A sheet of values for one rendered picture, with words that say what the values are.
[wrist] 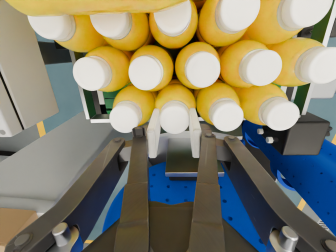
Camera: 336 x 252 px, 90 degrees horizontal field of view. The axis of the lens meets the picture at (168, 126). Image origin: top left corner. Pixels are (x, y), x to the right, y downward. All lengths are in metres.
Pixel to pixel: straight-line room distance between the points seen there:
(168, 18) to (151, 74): 0.06
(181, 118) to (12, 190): 0.58
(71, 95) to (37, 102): 1.23
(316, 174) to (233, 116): 0.63
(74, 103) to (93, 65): 1.35
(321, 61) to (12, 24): 0.38
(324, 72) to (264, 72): 0.07
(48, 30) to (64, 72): 1.29
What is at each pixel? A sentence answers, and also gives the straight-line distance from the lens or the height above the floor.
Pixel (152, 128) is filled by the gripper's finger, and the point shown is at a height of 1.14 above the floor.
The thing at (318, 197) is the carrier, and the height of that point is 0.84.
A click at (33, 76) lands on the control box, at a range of 0.33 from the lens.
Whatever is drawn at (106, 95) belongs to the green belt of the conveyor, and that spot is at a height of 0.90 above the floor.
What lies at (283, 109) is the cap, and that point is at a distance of 0.25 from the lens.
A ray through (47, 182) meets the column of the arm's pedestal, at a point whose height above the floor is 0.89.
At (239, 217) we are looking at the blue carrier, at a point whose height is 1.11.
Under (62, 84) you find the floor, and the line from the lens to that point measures 1.57.
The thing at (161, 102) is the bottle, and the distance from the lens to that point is 0.24.
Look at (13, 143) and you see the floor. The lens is 2.10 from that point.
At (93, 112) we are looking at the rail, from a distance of 0.38.
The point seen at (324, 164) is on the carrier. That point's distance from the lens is 0.85.
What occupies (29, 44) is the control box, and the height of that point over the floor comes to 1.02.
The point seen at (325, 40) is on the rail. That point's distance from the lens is 0.38.
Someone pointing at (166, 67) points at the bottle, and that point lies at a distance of 0.24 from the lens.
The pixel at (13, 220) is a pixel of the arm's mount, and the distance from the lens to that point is 0.57.
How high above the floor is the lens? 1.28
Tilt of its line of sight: 66 degrees down
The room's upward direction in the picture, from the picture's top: 173 degrees counter-clockwise
